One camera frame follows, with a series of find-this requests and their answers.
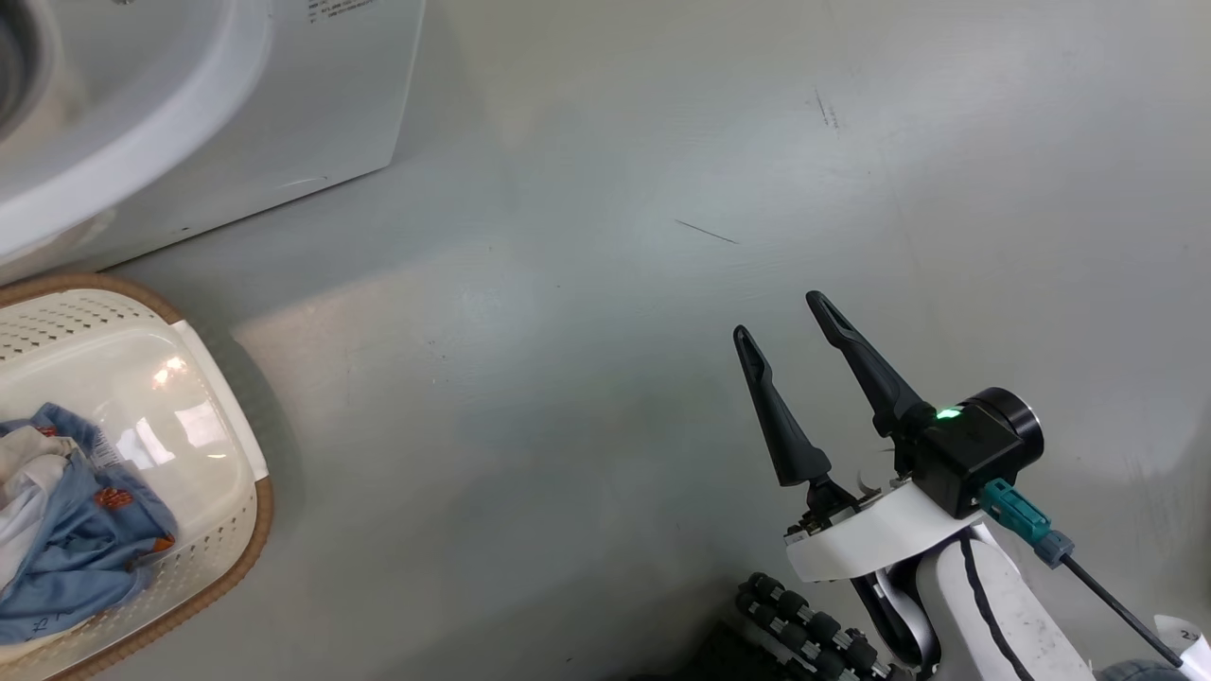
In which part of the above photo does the blue patterned garment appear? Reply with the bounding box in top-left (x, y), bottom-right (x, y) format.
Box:
top-left (0, 402), bottom-right (181, 646)

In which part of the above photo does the white cable tag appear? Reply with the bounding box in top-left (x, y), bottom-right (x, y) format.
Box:
top-left (1154, 615), bottom-right (1211, 681)

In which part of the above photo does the white grey garment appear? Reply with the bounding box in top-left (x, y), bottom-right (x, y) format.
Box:
top-left (0, 426), bottom-right (77, 587)

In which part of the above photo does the grey rubber door gasket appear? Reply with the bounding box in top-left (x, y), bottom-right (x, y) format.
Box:
top-left (0, 0), bottom-right (58, 143)

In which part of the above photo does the cream laundry basket brown rim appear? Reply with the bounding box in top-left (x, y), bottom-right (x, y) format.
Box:
top-left (0, 272), bottom-right (275, 681)

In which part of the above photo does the white front-load washing machine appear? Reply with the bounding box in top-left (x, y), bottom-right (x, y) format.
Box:
top-left (0, 0), bottom-right (427, 285)

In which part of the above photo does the black cable teal connector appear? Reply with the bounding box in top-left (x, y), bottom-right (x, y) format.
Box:
top-left (979, 478), bottom-right (1184, 668)

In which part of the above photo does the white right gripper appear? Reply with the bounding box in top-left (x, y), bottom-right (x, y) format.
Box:
top-left (733, 290), bottom-right (990, 583)

